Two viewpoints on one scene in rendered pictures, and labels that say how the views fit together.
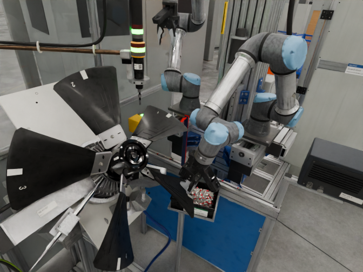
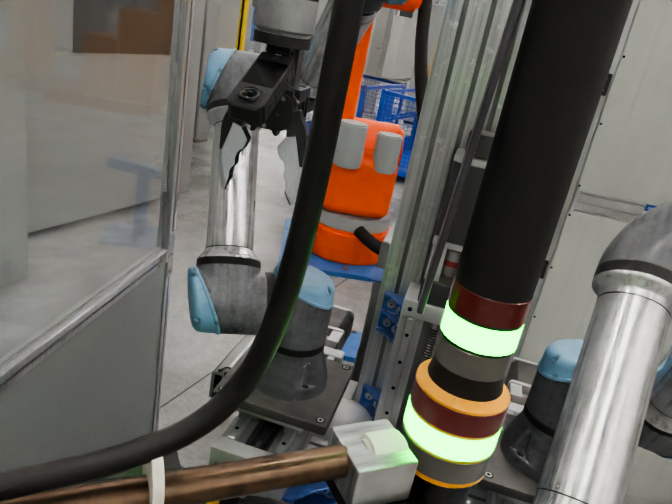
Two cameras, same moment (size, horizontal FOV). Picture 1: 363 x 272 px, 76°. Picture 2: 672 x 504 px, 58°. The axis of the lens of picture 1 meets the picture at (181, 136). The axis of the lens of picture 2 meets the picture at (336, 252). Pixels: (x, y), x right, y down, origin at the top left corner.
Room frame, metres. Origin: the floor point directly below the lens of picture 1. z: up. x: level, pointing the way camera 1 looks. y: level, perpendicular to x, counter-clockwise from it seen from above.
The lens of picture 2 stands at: (0.57, 0.31, 1.72)
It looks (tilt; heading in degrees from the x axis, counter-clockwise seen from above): 22 degrees down; 337
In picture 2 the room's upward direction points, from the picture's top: 11 degrees clockwise
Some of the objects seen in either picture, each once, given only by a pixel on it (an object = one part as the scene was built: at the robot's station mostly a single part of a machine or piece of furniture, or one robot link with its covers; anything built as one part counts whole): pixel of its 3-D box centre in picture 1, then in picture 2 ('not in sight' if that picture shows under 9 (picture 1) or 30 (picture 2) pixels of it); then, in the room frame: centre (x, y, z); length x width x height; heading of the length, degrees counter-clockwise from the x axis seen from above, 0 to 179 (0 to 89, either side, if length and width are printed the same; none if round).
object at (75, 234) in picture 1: (61, 221); not in sight; (0.73, 0.56, 0.73); 0.15 x 0.09 x 0.22; 60
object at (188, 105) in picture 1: (190, 100); (291, 356); (1.51, -0.05, 1.09); 0.15 x 0.15 x 0.10
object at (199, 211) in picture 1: (195, 196); not in sight; (0.84, -0.09, 0.85); 0.22 x 0.17 x 0.07; 75
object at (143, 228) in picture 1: (142, 198); not in sight; (1.24, 0.26, 0.39); 0.04 x 0.04 x 0.78; 60
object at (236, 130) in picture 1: (225, 131); not in sight; (0.78, -0.17, 1.27); 0.11 x 0.11 x 0.08; 46
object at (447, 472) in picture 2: (138, 53); (445, 441); (0.76, 0.15, 1.54); 0.04 x 0.04 x 0.01
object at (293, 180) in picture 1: (312, 187); not in sight; (0.75, -0.57, 1.04); 0.24 x 0.03 x 0.03; 60
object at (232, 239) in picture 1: (193, 220); not in sight; (1.02, -0.11, 0.45); 0.82 x 0.02 x 0.66; 60
